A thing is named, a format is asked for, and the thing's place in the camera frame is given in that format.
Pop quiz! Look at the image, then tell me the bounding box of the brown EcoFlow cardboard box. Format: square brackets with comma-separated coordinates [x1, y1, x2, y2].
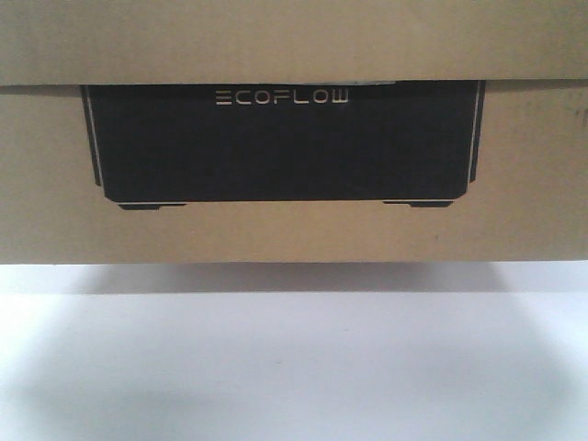
[1, 1, 587, 264]

